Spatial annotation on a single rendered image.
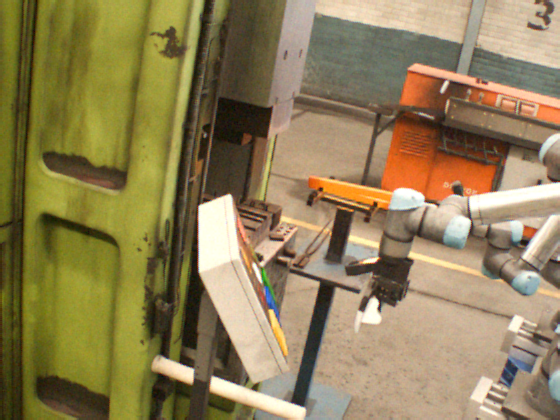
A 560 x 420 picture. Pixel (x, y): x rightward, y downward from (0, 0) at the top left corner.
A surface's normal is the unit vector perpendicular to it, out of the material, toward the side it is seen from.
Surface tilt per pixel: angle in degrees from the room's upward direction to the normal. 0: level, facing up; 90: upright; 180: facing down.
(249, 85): 90
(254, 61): 90
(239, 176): 90
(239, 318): 90
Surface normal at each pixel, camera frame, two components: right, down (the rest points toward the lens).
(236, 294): 0.12, 0.37
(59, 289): -0.30, 0.28
